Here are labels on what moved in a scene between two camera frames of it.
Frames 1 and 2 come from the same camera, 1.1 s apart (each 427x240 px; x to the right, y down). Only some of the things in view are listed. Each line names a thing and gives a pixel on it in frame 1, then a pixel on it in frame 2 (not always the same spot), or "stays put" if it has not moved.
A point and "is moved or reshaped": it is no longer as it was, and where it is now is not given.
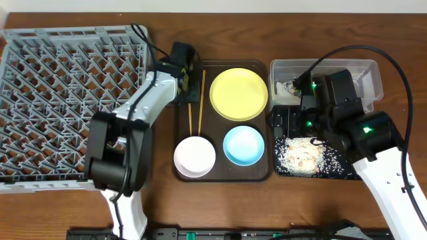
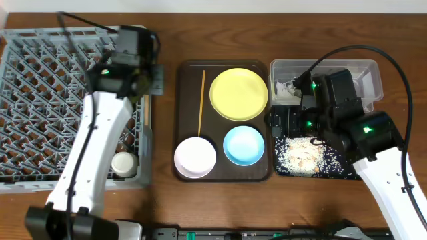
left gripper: x=191 y=92 -> x=157 y=79
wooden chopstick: x=189 y=112 is moved or reshaped
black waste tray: x=298 y=155 stays put
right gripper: x=278 y=121 stays put
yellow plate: x=239 y=94 stays put
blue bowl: x=243 y=145 stays put
